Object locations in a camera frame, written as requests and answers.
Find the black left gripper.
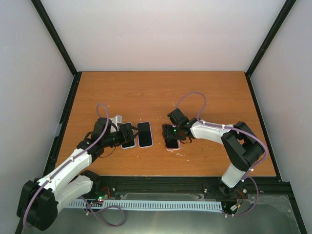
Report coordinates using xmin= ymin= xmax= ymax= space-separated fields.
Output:
xmin=103 ymin=124 xmax=140 ymax=147

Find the light blue phone case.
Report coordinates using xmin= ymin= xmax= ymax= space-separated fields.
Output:
xmin=118 ymin=122 xmax=136 ymax=149

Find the black smartphone red edge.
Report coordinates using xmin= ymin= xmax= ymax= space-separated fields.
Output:
xmin=162 ymin=124 xmax=180 ymax=150

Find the black smartphone dark blue edge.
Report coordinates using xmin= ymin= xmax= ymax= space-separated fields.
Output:
xmin=137 ymin=122 xmax=152 ymax=147

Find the lavender phone case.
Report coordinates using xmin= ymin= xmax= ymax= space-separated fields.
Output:
xmin=136 ymin=121 xmax=154 ymax=148

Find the pink phone case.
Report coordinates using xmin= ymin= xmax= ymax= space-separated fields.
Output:
xmin=165 ymin=139 xmax=180 ymax=151

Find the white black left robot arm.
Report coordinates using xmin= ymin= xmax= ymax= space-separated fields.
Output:
xmin=17 ymin=116 xmax=140 ymax=231

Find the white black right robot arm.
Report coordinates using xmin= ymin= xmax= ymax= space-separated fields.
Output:
xmin=163 ymin=108 xmax=267 ymax=197

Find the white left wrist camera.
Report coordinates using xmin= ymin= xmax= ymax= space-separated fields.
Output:
xmin=109 ymin=115 xmax=122 ymax=129

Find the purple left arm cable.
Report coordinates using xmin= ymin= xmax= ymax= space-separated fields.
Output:
xmin=23 ymin=103 xmax=126 ymax=227

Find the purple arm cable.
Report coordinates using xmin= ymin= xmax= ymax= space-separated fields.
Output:
xmin=174 ymin=91 xmax=269 ymax=217
xmin=23 ymin=103 xmax=126 ymax=227

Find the black aluminium frame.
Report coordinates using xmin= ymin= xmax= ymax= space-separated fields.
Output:
xmin=32 ymin=0 xmax=307 ymax=234

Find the light blue slotted cable duct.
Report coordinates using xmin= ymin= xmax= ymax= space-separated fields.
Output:
xmin=68 ymin=199 xmax=223 ymax=211

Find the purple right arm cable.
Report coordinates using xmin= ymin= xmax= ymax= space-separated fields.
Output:
xmin=174 ymin=91 xmax=269 ymax=217

